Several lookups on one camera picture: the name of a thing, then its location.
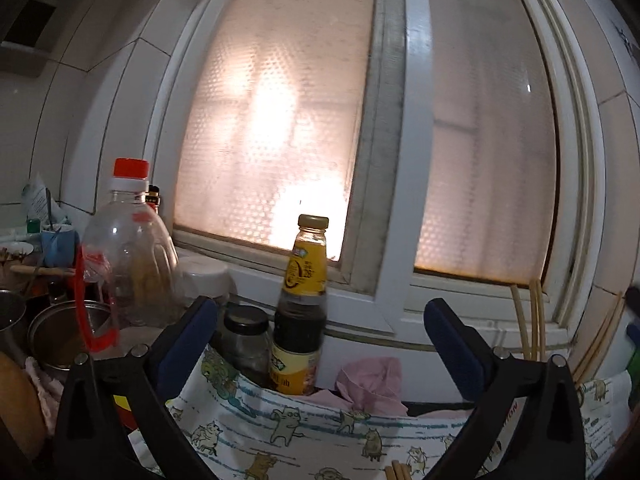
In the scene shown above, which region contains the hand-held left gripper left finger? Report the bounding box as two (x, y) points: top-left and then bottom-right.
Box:
(52, 296), (218, 480)

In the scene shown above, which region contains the pink cloth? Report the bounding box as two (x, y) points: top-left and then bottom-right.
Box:
(335, 357), (407, 416)

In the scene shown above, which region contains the red yellow packet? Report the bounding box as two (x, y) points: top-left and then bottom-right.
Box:
(112, 394), (140, 431)

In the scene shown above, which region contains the pink towel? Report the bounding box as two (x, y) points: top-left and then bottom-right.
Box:
(24, 357), (65, 436)

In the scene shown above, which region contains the clear oil bottle red cap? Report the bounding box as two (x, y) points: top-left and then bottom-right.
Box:
(75, 158), (181, 356)

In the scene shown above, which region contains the white-framed frosted window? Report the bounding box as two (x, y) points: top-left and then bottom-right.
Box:
(145, 0), (608, 351)

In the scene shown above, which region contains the cat-printed cloth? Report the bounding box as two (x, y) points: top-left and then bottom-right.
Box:
(127, 345), (632, 480)

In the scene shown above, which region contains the small steel saucepan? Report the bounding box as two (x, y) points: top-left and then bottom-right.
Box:
(27, 300), (115, 368)

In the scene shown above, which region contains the jar with white lid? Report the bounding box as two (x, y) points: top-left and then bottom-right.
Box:
(179, 260), (232, 311)

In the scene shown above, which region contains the wooden stick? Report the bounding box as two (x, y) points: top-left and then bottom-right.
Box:
(10, 265), (76, 277)

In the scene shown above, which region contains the pale bowl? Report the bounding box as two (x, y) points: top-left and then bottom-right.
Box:
(0, 241), (36, 262)

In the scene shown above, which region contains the white green packet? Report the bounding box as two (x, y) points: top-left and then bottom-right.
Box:
(20, 172), (72, 233)

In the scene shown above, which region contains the blue cup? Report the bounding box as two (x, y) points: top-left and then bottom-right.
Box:
(41, 225), (80, 268)

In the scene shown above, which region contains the brown rounded object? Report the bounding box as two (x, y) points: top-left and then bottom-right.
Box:
(0, 352), (47, 461)

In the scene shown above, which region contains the bamboo chopstick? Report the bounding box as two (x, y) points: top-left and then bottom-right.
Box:
(572, 290), (626, 381)
(510, 282), (532, 361)

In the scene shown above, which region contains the dark sauce bottle yellow label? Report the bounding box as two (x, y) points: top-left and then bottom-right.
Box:
(270, 214), (331, 396)

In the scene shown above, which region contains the dark wall vent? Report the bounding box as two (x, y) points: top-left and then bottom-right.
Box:
(0, 0), (68, 81)

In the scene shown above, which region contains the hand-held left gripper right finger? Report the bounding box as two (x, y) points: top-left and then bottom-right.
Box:
(424, 298), (586, 480)

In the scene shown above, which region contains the dark glass jar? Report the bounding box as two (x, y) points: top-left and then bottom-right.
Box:
(220, 305), (274, 389)

